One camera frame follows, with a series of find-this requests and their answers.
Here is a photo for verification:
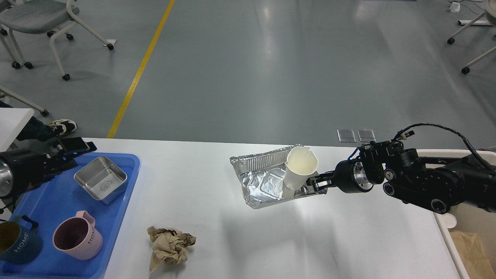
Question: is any brown paper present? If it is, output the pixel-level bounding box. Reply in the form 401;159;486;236
147;226;196;274
449;230;496;279

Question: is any aluminium foil tray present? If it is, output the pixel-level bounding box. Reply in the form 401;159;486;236
229;144;327;210

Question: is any brown paper in bin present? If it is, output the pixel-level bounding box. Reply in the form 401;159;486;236
449;230;496;279

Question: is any white side table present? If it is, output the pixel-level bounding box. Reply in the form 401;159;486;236
0;108;34;152

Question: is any dark blue HOME mug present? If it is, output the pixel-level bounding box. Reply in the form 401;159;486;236
0;215;43;265

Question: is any small white cup in bin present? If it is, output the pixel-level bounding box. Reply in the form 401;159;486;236
434;213;457;229

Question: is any grey office chair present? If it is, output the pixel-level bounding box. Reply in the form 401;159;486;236
0;0;117;81

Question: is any left floor outlet plate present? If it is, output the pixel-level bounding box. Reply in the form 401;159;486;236
337;129;357;143

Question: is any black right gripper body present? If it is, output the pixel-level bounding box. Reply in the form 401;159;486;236
331;160;374;194

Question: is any pink ribbed mug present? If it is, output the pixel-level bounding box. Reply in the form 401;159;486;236
52;210;104;261

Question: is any blue plastic tray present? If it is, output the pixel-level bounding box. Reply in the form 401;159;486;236
0;152;140;279

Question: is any white chair base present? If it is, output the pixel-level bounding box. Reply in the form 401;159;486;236
446;0;496;75

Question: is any right floor outlet plate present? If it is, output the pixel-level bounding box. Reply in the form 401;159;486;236
357;129;377;143

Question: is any stainless steel rectangular tin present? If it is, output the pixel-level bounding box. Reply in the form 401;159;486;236
74;157;127;205

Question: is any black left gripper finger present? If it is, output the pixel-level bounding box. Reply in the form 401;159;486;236
44;137;97;173

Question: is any beige plastic bin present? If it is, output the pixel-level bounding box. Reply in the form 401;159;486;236
410;148;496;279

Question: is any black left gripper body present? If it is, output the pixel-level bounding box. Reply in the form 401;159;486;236
0;150;53;198

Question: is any person in dark trousers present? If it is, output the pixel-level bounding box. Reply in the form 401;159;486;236
16;117;78;142

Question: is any white paper cup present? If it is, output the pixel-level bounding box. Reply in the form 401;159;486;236
283;146;319;198

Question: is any floor outlet plate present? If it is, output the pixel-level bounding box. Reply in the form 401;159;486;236
337;129;357;143
357;129;377;143

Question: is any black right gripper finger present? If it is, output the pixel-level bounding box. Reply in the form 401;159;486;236
306;172;337;193

